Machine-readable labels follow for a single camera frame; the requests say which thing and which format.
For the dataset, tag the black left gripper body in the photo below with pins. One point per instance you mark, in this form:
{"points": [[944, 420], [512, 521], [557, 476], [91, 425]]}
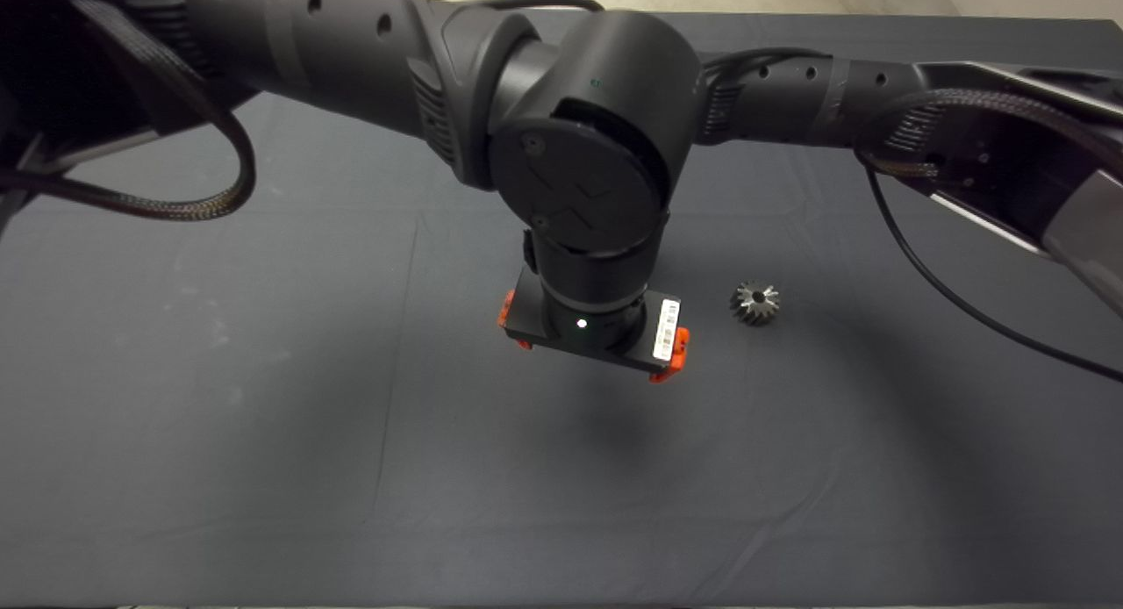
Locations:
{"points": [[662, 333]]}

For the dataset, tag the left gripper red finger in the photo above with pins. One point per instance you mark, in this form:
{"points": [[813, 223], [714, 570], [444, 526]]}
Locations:
{"points": [[506, 311], [677, 350]]}

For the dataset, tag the larger steel bevel gear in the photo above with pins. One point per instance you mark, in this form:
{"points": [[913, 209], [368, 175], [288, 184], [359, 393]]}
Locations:
{"points": [[754, 302]]}

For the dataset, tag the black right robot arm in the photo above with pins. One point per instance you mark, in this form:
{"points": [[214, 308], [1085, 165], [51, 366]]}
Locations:
{"points": [[833, 100]]}

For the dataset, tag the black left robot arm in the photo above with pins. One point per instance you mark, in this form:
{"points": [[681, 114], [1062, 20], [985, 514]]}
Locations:
{"points": [[579, 153]]}

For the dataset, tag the dark table cloth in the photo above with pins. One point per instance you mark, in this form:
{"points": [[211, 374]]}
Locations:
{"points": [[561, 504]]}

